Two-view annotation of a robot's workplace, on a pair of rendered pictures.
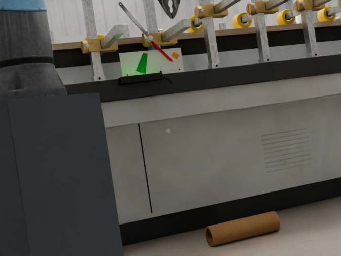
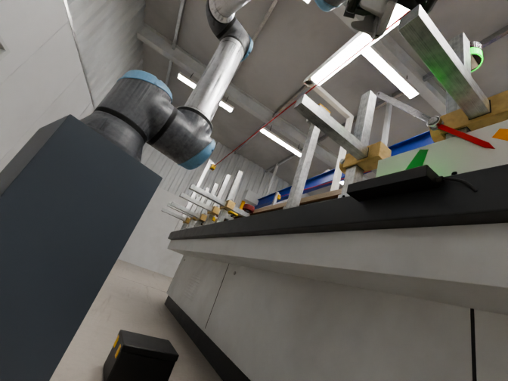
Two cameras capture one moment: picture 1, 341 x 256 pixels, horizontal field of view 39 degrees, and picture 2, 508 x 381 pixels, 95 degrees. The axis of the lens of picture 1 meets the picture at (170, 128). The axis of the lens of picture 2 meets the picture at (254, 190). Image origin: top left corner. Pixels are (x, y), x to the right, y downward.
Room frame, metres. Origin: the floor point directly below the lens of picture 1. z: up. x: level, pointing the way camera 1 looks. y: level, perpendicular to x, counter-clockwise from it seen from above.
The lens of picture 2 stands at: (1.58, -0.31, 0.40)
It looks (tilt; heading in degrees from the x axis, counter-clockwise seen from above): 23 degrees up; 86
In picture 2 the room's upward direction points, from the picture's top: 20 degrees clockwise
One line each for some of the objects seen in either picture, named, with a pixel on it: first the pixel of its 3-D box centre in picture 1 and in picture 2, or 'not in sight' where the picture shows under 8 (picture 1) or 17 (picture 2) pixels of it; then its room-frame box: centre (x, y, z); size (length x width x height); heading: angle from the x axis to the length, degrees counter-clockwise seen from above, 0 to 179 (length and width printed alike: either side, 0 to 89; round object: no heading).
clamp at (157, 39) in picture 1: (159, 39); (474, 122); (1.98, -0.01, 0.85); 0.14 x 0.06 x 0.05; 110
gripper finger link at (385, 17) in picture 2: (174, 3); (375, 8); (1.69, -0.08, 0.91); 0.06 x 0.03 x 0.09; 171
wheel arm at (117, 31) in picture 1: (106, 42); (356, 149); (1.85, 0.19, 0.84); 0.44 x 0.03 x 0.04; 20
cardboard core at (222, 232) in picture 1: (242, 228); not in sight; (1.94, -0.23, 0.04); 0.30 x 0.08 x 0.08; 110
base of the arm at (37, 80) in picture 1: (26, 83); (113, 139); (1.20, 0.34, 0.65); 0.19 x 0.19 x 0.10
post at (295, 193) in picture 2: not in sight; (304, 164); (1.80, 0.50, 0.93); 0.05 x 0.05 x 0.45; 20
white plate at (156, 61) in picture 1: (152, 62); (435, 161); (1.93, 0.03, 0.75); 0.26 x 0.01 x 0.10; 110
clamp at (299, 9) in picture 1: (309, 4); not in sight; (2.23, -0.71, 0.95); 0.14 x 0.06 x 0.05; 110
